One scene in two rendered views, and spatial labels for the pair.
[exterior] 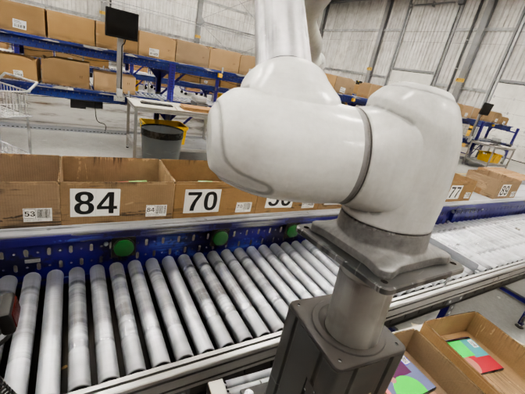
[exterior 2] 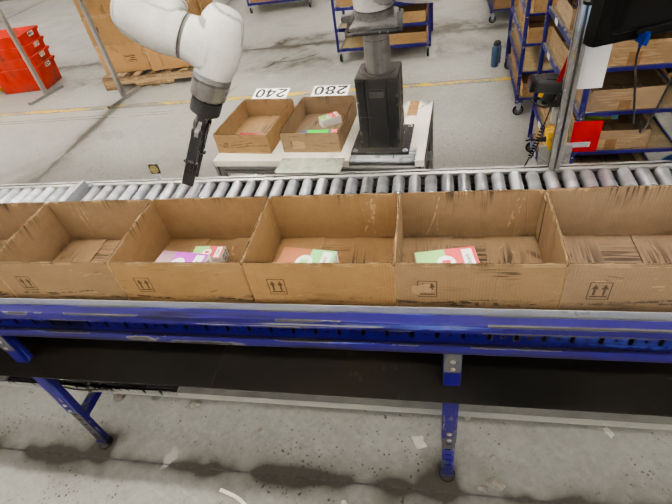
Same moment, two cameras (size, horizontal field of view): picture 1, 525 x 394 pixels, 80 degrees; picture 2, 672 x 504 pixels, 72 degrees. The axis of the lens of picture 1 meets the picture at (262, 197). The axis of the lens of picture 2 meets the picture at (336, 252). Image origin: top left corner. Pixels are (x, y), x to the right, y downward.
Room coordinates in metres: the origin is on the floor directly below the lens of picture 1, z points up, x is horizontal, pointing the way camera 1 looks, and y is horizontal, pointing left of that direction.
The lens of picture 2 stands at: (2.03, 1.02, 1.83)
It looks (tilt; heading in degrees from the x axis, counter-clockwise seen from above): 41 degrees down; 229
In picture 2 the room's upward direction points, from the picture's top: 10 degrees counter-clockwise
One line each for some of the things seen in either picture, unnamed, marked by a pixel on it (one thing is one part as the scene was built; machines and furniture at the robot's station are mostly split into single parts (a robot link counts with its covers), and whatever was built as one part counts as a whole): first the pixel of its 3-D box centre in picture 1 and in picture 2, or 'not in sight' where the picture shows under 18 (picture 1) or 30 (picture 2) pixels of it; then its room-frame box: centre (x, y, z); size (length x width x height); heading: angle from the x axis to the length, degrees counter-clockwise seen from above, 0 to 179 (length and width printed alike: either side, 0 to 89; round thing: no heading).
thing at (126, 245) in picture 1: (123, 248); not in sight; (1.00, 0.47, 0.81); 0.07 x 0.01 x 0.07; 123
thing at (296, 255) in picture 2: not in sight; (306, 270); (1.46, 0.24, 0.92); 0.16 x 0.11 x 0.07; 116
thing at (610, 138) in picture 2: not in sight; (603, 119); (-0.37, 0.46, 0.59); 0.40 x 0.30 x 0.10; 31
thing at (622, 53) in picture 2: not in sight; (623, 36); (-0.38, 0.45, 0.99); 0.40 x 0.30 x 0.10; 30
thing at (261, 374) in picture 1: (271, 371); (381, 160); (0.66, -0.13, 0.74); 0.28 x 0.02 x 0.02; 119
